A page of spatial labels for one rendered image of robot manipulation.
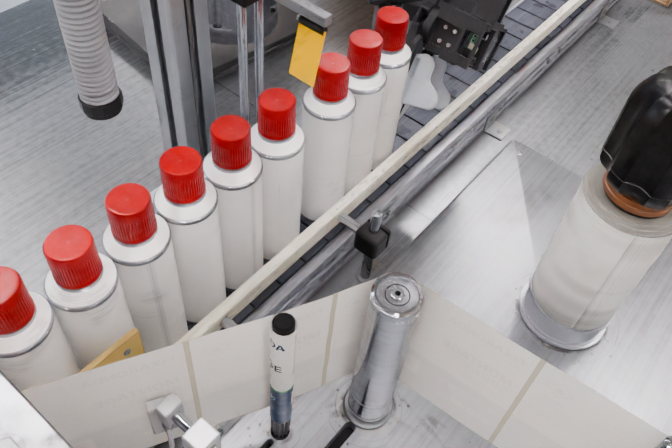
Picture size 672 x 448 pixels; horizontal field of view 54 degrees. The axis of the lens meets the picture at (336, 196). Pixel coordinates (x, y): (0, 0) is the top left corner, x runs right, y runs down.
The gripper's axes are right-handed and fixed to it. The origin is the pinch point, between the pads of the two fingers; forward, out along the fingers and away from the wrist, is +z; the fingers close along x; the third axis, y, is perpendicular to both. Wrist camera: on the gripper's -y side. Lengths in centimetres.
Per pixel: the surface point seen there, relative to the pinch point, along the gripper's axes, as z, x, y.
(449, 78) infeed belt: -3.6, 17.0, -1.2
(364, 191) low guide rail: 7.5, -8.8, 4.7
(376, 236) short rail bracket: 9.1, -13.1, 9.8
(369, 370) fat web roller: 11.5, -29.4, 19.8
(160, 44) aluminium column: -0.1, -24.7, -14.9
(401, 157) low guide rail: 3.8, -2.7, 4.7
